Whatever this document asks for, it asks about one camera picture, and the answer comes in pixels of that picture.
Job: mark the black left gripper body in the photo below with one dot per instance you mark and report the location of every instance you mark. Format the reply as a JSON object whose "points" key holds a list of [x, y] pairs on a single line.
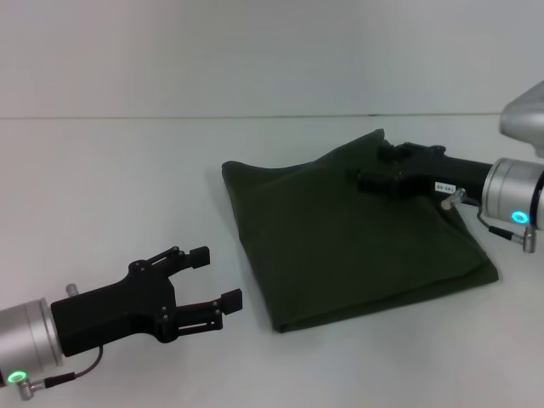
{"points": [[110, 310]]}

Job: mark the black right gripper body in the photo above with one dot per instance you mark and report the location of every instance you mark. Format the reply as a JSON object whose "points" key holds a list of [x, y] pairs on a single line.
{"points": [[450, 176]]}

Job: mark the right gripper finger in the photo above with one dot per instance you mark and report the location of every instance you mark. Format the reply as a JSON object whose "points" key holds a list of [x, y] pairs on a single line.
{"points": [[395, 153], [378, 180]]}

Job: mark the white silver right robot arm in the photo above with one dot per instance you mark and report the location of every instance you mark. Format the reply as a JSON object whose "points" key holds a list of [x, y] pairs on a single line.
{"points": [[510, 187]]}

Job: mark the dark green shirt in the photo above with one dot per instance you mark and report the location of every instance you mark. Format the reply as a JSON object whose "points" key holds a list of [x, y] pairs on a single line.
{"points": [[361, 238]]}

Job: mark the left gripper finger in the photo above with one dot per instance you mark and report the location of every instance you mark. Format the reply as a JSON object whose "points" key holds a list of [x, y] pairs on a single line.
{"points": [[187, 259], [208, 312]]}

